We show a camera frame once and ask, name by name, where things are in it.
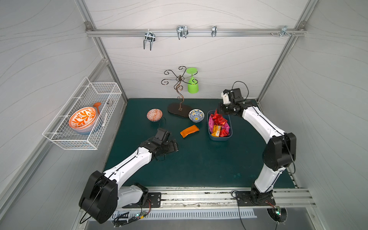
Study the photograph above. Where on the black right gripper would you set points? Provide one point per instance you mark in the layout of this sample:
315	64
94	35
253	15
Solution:
223	109

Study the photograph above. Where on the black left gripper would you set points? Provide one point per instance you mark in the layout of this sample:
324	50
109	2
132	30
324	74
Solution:
171	146

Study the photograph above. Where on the blue plastic storage box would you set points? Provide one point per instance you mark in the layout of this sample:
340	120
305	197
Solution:
227	117

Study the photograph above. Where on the red tea bag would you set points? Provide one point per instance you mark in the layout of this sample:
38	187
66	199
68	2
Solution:
218	119

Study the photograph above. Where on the yellow tea bag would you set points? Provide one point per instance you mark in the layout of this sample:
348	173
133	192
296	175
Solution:
216	131

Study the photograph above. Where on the large pink tea bag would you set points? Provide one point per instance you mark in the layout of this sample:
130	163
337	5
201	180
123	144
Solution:
211	123

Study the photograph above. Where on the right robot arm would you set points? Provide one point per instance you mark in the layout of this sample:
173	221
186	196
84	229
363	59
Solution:
280	150

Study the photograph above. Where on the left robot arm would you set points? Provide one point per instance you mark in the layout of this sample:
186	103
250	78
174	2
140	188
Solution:
103	194

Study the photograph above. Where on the orange tea bag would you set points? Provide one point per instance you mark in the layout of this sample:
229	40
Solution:
190	130

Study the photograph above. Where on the blue yellow patterned bowl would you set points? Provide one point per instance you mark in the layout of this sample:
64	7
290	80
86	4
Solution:
196	115

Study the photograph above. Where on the green plastic goblet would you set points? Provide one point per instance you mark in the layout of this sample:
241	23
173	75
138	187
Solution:
192	82

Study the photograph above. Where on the metal single hook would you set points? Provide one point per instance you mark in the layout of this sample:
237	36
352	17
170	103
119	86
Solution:
214	31

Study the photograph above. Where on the orange goblet in basket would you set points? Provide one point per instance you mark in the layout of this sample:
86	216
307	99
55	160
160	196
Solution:
96	106

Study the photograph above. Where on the metal hook right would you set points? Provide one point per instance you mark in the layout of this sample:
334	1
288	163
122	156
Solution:
282	32

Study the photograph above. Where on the metal double hook middle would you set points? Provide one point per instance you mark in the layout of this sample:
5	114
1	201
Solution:
182	31

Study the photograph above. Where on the metal double hook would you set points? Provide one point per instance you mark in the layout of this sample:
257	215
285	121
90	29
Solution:
150	38
182	31

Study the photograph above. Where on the orange white bowl in basket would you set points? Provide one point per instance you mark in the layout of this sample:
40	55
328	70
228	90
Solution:
83	120

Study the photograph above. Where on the metal double hook left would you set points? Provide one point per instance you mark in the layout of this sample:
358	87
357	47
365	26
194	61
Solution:
150	38

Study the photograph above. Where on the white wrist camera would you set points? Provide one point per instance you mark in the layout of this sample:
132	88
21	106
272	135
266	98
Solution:
232	96

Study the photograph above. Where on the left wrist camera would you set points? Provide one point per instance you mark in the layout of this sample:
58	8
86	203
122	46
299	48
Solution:
161	136

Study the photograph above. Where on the copper wire cup stand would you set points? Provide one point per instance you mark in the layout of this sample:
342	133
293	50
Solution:
178	109

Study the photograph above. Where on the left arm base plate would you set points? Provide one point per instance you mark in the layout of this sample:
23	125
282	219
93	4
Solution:
153	200

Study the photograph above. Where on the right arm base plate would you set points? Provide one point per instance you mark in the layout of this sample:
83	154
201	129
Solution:
253	198

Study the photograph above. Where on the white wire basket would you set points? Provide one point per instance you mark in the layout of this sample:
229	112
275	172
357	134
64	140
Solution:
87	93

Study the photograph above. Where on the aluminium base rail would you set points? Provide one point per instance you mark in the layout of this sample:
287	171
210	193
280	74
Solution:
220	198

